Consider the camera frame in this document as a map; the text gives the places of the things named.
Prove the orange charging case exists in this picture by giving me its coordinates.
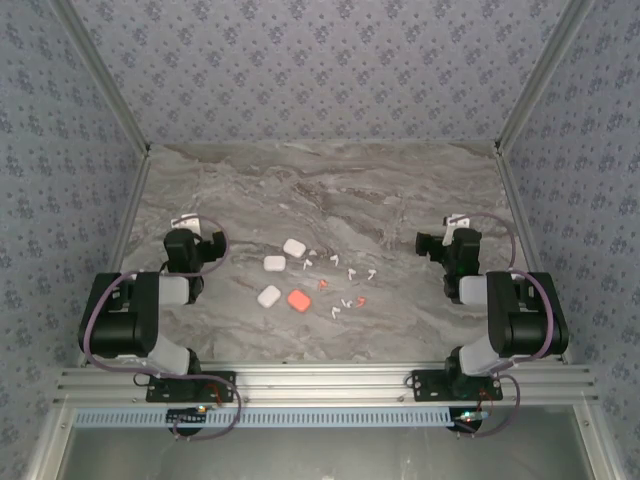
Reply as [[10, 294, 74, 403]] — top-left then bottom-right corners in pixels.
[[287, 288, 313, 314]]

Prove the left controller board with LED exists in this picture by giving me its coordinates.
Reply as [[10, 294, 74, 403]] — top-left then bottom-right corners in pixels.
[[166, 405, 210, 437]]

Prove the controller board with led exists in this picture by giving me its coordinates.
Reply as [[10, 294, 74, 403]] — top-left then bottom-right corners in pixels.
[[446, 407, 489, 437], [166, 405, 210, 437]]

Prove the right controller board with LED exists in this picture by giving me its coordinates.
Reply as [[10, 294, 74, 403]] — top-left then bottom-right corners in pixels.
[[446, 407, 489, 437]]

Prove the grey metal sheet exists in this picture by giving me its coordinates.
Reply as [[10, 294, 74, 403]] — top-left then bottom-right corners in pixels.
[[47, 405, 601, 480]]

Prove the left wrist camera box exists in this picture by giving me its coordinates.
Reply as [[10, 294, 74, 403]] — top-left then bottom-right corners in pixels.
[[170, 213, 202, 234]]

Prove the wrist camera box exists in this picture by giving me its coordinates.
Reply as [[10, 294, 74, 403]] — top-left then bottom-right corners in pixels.
[[170, 213, 202, 234], [443, 213, 471, 236]]

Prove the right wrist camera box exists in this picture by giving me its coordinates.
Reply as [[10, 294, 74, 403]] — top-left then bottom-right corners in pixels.
[[443, 213, 471, 236]]

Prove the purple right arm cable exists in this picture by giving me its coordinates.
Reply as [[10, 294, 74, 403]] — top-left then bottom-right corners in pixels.
[[449, 212, 564, 440]]

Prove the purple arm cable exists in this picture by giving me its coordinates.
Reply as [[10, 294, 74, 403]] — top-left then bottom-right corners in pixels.
[[82, 214, 245, 442], [449, 212, 564, 440]]

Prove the aluminium table side rail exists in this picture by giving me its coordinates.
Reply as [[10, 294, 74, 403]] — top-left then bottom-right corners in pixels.
[[77, 147, 154, 369], [494, 147, 574, 366]]

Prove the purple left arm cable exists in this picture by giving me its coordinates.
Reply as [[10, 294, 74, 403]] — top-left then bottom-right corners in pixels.
[[82, 214, 245, 442]]

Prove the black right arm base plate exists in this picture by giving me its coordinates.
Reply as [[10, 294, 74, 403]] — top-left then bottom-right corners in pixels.
[[410, 369, 505, 404]]

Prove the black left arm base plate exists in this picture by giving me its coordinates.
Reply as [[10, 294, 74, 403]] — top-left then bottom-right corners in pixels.
[[145, 370, 237, 404]]

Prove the aluminium frame post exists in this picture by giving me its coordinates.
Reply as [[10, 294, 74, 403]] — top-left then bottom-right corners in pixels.
[[492, 0, 599, 156], [49, 0, 153, 156]]

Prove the long aluminium mounting rail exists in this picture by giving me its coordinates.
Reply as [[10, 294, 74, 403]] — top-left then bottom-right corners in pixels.
[[53, 362, 600, 407]]

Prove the slotted pale cable duct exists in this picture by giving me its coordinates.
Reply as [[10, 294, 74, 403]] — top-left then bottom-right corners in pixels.
[[73, 406, 454, 430]]

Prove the short aluminium frame leg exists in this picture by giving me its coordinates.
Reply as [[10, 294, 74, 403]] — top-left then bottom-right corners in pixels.
[[24, 407, 71, 480], [572, 404, 624, 480]]

